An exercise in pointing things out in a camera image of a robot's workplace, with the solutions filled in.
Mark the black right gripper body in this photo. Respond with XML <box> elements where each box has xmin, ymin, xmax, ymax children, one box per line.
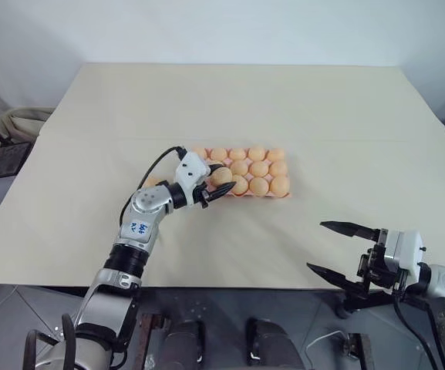
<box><xmin>355</xmin><ymin>227</ymin><xmax>407</xmax><ymax>300</ymax></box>

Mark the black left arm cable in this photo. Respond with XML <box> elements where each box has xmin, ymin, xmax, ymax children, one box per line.
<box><xmin>118</xmin><ymin>145</ymin><xmax>187</xmax><ymax>227</ymax></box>

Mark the rusty metal bracket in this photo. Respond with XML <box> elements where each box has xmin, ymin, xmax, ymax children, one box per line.
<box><xmin>138</xmin><ymin>311</ymin><xmax>170</xmax><ymax>370</ymax></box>
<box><xmin>346</xmin><ymin>332</ymin><xmax>374</xmax><ymax>370</ymax></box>

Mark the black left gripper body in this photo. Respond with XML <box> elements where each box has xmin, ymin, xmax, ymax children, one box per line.
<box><xmin>190</xmin><ymin>183</ymin><xmax>214</xmax><ymax>210</ymax></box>

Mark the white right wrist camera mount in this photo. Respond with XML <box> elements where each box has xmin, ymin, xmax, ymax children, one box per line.
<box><xmin>383</xmin><ymin>229</ymin><xmax>428</xmax><ymax>283</ymax></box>

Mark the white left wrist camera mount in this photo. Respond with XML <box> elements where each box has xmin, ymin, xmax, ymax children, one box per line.
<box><xmin>174</xmin><ymin>151</ymin><xmax>212</xmax><ymax>193</ymax></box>

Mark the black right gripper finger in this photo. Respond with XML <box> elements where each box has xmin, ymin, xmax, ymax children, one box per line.
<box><xmin>319</xmin><ymin>220</ymin><xmax>379</xmax><ymax>243</ymax></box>
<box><xmin>305</xmin><ymin>262</ymin><xmax>363</xmax><ymax>291</ymax></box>

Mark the beige fabric chair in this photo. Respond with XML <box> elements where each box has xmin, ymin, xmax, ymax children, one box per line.
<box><xmin>0</xmin><ymin>106</ymin><xmax>56</xmax><ymax>148</ymax></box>

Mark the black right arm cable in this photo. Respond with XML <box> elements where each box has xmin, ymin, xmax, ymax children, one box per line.
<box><xmin>393</xmin><ymin>289</ymin><xmax>445</xmax><ymax>370</ymax></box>

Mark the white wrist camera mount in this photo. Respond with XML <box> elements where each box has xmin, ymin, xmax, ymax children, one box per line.
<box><xmin>174</xmin><ymin>151</ymin><xmax>212</xmax><ymax>193</ymax></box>
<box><xmin>383</xmin><ymin>229</ymin><xmax>428</xmax><ymax>283</ymax></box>

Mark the pink egg tray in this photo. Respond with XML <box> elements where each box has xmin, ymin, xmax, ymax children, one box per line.
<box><xmin>189</xmin><ymin>145</ymin><xmax>294</xmax><ymax>200</ymax></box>

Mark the thin white cable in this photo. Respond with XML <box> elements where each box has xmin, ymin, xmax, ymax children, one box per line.
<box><xmin>304</xmin><ymin>329</ymin><xmax>347</xmax><ymax>370</ymax></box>

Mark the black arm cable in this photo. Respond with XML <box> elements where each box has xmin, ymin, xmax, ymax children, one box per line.
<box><xmin>393</xmin><ymin>289</ymin><xmax>445</xmax><ymax>370</ymax></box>
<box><xmin>118</xmin><ymin>145</ymin><xmax>187</xmax><ymax>227</ymax></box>

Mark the black framed panel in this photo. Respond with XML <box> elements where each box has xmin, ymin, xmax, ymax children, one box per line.
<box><xmin>0</xmin><ymin>141</ymin><xmax>34</xmax><ymax>184</ymax></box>

